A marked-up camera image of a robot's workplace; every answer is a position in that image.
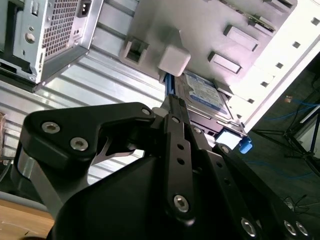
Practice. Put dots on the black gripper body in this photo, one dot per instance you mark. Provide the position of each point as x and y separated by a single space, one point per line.
125 200

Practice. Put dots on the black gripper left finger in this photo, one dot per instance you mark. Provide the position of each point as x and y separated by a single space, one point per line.
62 127

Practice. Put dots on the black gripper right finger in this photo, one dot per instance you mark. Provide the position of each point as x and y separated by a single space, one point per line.
222 172

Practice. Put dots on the hard disk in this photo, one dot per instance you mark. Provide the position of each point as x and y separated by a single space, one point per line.
205 95

